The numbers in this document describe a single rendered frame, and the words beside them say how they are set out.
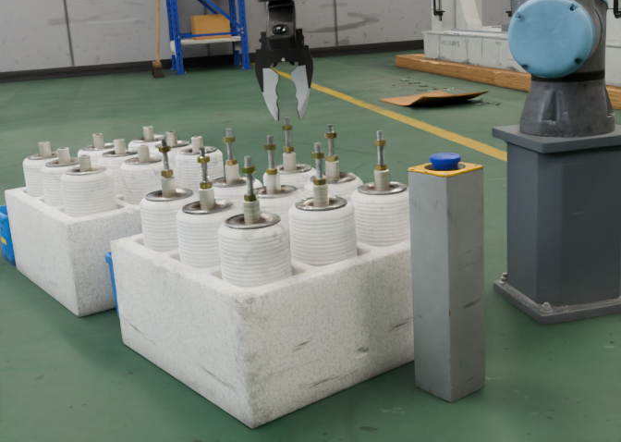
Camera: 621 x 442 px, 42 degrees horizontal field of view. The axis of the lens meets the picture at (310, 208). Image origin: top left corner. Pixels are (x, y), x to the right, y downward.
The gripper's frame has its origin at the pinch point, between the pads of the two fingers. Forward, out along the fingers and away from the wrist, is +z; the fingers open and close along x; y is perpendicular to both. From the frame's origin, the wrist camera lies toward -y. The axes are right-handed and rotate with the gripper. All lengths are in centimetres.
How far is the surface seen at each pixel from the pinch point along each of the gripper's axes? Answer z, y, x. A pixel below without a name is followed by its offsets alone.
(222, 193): 10.9, -11.3, 11.1
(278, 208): 11.9, -20.6, 1.5
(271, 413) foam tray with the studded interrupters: 35, -41, 3
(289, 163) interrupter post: 8.6, -0.5, 0.5
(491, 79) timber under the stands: 25, 330, -97
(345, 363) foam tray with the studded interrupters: 32.2, -32.7, -6.7
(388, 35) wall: 3, 657, -64
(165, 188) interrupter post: 8.5, -15.3, 19.2
